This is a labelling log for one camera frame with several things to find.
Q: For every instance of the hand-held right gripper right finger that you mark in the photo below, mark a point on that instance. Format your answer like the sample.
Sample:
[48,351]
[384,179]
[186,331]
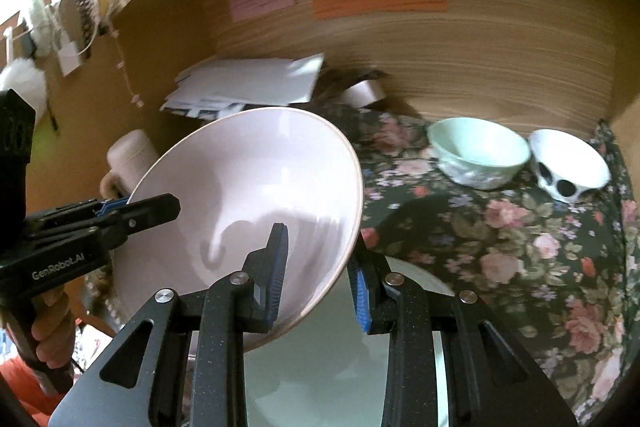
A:
[360,302]

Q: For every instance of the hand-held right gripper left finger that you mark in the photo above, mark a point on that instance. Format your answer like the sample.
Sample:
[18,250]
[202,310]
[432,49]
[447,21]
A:
[277,277]

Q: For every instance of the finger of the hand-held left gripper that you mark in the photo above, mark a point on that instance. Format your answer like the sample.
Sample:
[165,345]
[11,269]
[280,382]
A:
[155,209]
[107,207]

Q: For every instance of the mint green plate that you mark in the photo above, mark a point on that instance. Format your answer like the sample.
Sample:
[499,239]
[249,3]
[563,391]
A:
[315,372]

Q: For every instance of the pink bowl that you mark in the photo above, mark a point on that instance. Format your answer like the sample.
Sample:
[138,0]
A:
[240,187]

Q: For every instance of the mint green bowl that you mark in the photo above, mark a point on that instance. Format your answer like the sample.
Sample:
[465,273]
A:
[475,147]

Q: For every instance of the white spotted bowl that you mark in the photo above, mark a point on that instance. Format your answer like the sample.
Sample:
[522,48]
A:
[570,157]

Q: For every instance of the person's left forearm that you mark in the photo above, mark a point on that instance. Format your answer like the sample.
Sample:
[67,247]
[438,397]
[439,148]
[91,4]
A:
[20,387]

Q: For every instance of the person's left hand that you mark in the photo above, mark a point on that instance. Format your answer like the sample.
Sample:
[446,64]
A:
[52,332]

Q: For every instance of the pale pink mug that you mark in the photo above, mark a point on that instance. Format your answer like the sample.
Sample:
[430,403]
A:
[132,152]

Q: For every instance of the dark floral tablecloth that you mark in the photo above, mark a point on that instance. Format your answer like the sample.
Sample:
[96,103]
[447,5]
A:
[500,257]

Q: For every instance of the white fluffy earmuffs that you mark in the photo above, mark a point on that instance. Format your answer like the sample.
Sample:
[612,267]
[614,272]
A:
[22,79]

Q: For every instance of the stack of white papers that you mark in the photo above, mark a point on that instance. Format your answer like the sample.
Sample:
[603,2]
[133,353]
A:
[250,82]

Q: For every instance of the tape roll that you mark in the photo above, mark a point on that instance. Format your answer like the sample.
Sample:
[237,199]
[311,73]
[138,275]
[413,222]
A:
[362,93]

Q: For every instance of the brown patterned headband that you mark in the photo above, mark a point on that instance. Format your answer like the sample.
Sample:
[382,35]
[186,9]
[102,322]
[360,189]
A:
[82,4]

